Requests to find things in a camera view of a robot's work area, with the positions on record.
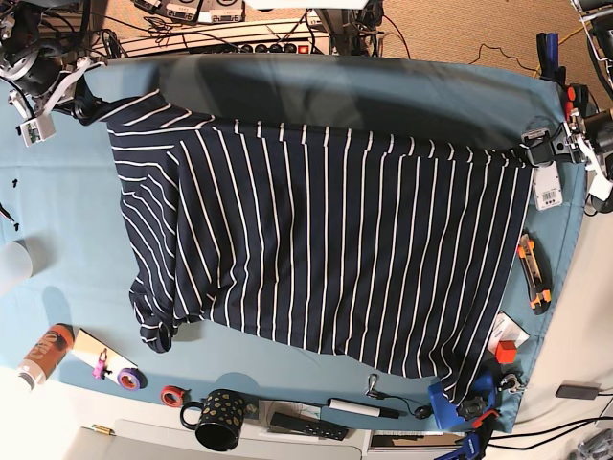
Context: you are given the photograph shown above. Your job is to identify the purple tape roll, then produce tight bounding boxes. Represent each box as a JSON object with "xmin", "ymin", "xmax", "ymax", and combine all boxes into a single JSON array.
[{"xmin": 117, "ymin": 368, "xmax": 145, "ymax": 391}]

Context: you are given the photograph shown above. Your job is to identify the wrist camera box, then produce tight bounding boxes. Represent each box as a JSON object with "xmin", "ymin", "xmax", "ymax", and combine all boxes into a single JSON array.
[
  {"xmin": 19, "ymin": 115, "xmax": 56, "ymax": 147},
  {"xmin": 588, "ymin": 170, "xmax": 612, "ymax": 201}
]

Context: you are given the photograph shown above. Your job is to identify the orange drink can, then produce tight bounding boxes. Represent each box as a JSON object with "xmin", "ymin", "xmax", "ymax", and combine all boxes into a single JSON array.
[{"xmin": 17, "ymin": 323, "xmax": 74, "ymax": 391}]

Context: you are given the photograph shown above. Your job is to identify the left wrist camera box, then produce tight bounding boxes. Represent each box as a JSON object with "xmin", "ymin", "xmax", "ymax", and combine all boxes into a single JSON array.
[{"xmin": 588, "ymin": 170, "xmax": 612, "ymax": 201}]

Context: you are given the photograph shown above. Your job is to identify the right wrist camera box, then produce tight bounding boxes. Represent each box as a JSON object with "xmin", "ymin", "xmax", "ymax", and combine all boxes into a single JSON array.
[{"xmin": 19, "ymin": 115, "xmax": 56, "ymax": 147}]

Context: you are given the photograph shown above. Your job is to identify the black patterned mug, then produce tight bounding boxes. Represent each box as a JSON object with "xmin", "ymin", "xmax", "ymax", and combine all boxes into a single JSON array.
[{"xmin": 179, "ymin": 389, "xmax": 247, "ymax": 452}]

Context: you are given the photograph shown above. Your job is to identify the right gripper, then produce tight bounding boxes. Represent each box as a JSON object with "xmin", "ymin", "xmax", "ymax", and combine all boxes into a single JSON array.
[{"xmin": 1, "ymin": 45, "xmax": 105, "ymax": 126}]

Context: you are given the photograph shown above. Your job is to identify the red tape roll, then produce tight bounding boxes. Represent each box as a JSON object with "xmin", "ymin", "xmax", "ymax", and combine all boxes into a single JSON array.
[{"xmin": 160, "ymin": 385, "xmax": 186, "ymax": 408}]

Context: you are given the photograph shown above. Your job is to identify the orange black utility knife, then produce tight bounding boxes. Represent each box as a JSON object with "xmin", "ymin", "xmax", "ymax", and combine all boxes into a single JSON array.
[{"xmin": 516, "ymin": 232, "xmax": 552, "ymax": 315}]

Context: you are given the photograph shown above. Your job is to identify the white paper card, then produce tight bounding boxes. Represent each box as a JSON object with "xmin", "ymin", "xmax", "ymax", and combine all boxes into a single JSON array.
[{"xmin": 488, "ymin": 311, "xmax": 530, "ymax": 354}]

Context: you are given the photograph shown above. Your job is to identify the navy white striped t-shirt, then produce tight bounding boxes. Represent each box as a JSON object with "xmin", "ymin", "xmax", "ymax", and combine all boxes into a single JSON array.
[{"xmin": 97, "ymin": 90, "xmax": 533, "ymax": 403}]

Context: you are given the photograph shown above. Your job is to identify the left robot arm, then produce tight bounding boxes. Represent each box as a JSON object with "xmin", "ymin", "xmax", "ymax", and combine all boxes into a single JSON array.
[{"xmin": 522, "ymin": 1, "xmax": 612, "ymax": 201}]

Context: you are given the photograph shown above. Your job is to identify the packaged tool blister pack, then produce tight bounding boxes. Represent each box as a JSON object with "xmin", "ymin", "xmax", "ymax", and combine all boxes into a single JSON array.
[{"xmin": 533, "ymin": 163, "xmax": 563, "ymax": 212}]

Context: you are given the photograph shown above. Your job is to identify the pink small clip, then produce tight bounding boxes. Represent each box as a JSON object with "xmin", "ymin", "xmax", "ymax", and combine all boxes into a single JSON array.
[{"xmin": 92, "ymin": 349, "xmax": 110, "ymax": 380}]

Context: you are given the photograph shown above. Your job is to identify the white black marker pen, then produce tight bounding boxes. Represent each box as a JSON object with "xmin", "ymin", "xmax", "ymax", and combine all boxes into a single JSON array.
[{"xmin": 327, "ymin": 399, "xmax": 400, "ymax": 420}]

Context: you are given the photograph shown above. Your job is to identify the red cube block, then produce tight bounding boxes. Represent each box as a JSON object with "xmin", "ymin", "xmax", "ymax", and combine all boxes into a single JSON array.
[{"xmin": 494, "ymin": 340, "xmax": 517, "ymax": 364}]

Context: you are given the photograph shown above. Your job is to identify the blue plastic case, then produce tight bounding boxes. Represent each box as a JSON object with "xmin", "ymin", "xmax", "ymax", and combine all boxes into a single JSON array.
[{"xmin": 428, "ymin": 371, "xmax": 496, "ymax": 430}]

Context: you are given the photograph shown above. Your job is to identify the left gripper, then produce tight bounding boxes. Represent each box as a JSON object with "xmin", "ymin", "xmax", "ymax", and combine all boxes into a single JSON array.
[{"xmin": 520, "ymin": 108, "xmax": 612, "ymax": 187}]

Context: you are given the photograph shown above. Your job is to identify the blue handled clamp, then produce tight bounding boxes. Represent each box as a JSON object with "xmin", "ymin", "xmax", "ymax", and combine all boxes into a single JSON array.
[{"xmin": 436, "ymin": 409, "xmax": 500, "ymax": 460}]

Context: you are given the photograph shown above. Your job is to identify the teal table cloth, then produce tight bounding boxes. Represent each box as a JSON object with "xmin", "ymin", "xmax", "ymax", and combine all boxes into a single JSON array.
[{"xmin": 1, "ymin": 54, "xmax": 562, "ymax": 423}]

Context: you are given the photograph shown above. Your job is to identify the translucent plastic cup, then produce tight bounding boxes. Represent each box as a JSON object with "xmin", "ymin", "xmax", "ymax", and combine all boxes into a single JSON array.
[{"xmin": 0, "ymin": 241, "xmax": 33, "ymax": 296}]

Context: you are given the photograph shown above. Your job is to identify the black power strip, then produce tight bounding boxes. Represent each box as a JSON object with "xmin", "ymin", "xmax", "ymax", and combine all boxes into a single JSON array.
[{"xmin": 189, "ymin": 43, "xmax": 311, "ymax": 55}]

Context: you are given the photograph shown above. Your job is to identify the silver carabiner clip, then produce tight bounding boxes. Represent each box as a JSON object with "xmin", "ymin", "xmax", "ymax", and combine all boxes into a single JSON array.
[{"xmin": 365, "ymin": 374, "xmax": 379, "ymax": 400}]

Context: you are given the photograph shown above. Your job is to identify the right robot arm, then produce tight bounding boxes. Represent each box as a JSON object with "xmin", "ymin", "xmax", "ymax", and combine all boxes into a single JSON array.
[{"xmin": 1, "ymin": 1, "xmax": 106, "ymax": 126}]

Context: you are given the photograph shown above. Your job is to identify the black remote control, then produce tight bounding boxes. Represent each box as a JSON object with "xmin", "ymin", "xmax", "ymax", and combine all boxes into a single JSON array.
[{"xmin": 270, "ymin": 412, "xmax": 350, "ymax": 441}]

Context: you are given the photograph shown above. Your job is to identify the wooden board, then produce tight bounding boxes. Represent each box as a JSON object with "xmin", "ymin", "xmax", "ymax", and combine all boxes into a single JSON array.
[{"xmin": 72, "ymin": 329, "xmax": 138, "ymax": 382}]

